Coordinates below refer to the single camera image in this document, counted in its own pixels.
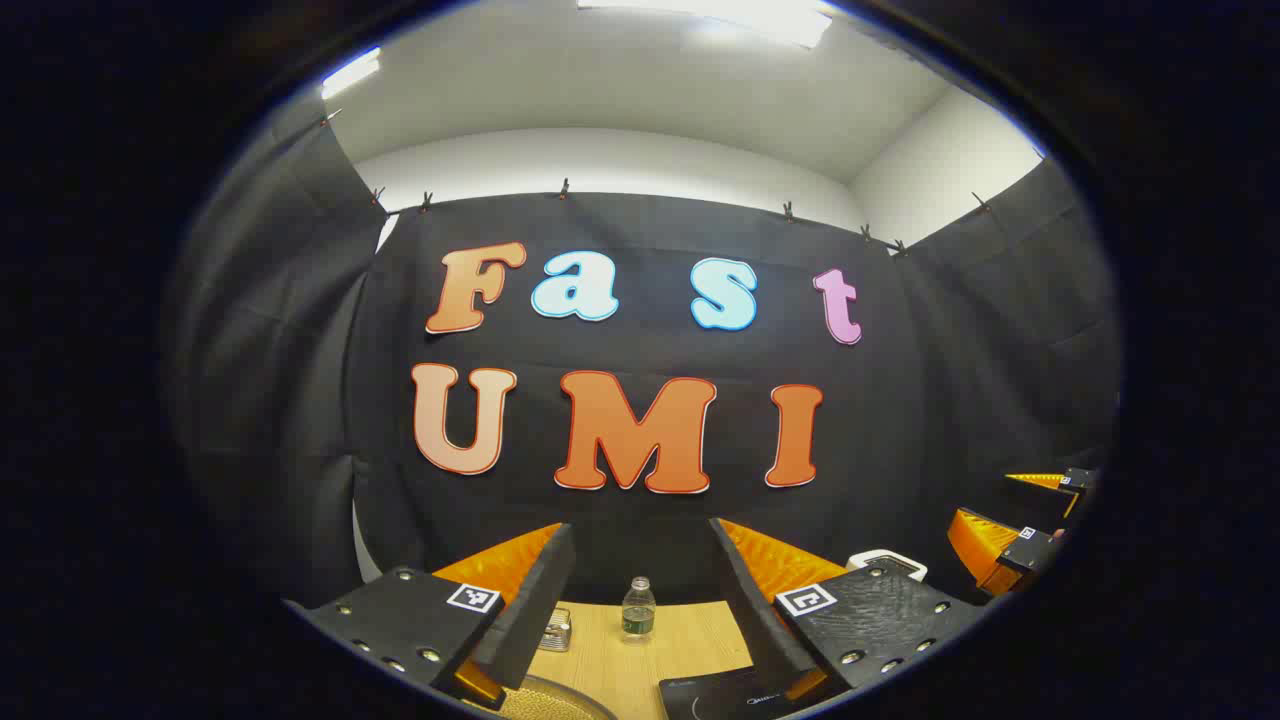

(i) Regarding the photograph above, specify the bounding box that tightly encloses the clear plastic water bottle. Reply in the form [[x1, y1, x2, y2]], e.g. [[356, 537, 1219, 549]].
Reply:
[[622, 576, 657, 643]]

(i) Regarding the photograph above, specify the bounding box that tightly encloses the black backdrop cloth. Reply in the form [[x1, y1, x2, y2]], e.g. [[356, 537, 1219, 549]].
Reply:
[[165, 90, 1121, 611]]

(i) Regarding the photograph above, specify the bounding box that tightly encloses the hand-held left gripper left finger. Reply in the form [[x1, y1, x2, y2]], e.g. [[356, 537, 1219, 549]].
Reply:
[[283, 520, 578, 713]]

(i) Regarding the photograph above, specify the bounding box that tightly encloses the black induction cooktop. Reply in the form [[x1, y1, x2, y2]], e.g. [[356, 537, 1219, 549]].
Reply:
[[658, 665, 801, 720]]

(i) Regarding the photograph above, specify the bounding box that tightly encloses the white toaster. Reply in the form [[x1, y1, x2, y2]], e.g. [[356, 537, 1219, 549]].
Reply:
[[846, 548, 929, 583]]

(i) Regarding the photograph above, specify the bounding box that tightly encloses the stainless steel pot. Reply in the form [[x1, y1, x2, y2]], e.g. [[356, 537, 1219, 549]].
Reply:
[[497, 675, 619, 720]]

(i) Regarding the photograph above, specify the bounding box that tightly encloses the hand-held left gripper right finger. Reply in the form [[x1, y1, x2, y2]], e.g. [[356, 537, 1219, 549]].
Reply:
[[708, 517, 988, 706]]

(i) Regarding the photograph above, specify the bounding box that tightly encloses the ceiling light panel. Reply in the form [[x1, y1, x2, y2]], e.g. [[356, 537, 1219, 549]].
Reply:
[[578, 0, 833, 49], [320, 47, 382, 100]]

